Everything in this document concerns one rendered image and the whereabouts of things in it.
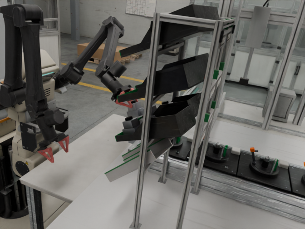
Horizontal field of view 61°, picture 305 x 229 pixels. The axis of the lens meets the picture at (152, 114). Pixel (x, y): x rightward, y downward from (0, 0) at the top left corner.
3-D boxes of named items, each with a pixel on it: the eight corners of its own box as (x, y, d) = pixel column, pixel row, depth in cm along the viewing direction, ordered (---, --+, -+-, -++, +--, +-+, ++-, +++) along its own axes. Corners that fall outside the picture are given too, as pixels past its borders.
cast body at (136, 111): (128, 117, 117) (123, 103, 116) (133, 115, 121) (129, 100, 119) (142, 116, 112) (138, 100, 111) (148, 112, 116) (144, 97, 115)
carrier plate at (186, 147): (141, 149, 140) (142, 146, 139) (157, 131, 160) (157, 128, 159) (184, 162, 132) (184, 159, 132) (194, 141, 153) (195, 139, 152)
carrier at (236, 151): (187, 163, 132) (191, 142, 127) (197, 142, 153) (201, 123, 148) (235, 178, 125) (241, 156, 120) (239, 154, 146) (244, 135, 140)
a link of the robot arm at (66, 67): (117, 25, 159) (105, 13, 152) (126, 28, 148) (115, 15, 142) (71, 82, 158) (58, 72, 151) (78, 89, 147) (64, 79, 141)
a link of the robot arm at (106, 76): (102, 82, 124) (97, 78, 118) (111, 71, 123) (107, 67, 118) (111, 91, 122) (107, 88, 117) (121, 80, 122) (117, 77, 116)
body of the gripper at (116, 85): (132, 86, 120) (121, 76, 122) (118, 91, 112) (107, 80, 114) (127, 97, 123) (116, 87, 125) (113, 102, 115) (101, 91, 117)
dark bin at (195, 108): (133, 126, 111) (128, 110, 110) (149, 117, 121) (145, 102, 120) (191, 120, 95) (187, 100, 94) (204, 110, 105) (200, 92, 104)
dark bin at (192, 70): (118, 102, 92) (112, 82, 90) (139, 94, 102) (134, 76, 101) (189, 89, 76) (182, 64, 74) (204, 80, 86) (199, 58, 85)
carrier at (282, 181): (236, 178, 125) (242, 156, 120) (239, 154, 145) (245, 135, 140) (290, 195, 117) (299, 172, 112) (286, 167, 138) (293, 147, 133)
